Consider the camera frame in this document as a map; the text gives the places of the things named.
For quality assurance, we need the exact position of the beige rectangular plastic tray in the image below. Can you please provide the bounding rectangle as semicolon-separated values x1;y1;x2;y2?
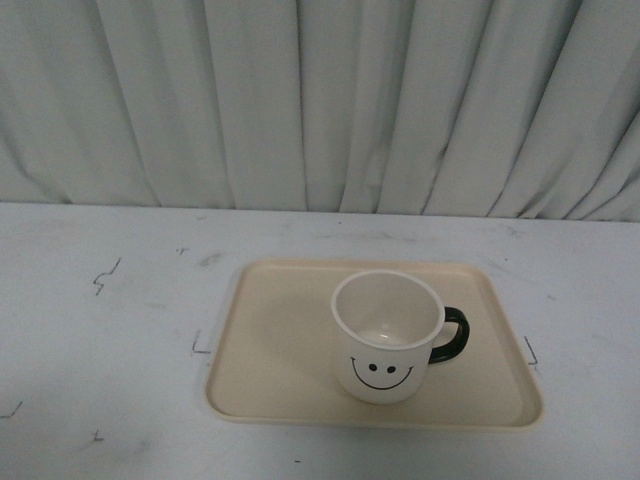
205;258;543;431

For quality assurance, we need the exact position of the grey-white pleated curtain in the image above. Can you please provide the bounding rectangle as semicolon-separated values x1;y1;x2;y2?
1;1;639;222

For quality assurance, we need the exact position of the cream smiley mug black handle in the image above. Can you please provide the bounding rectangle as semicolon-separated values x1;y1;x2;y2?
331;270;470;405

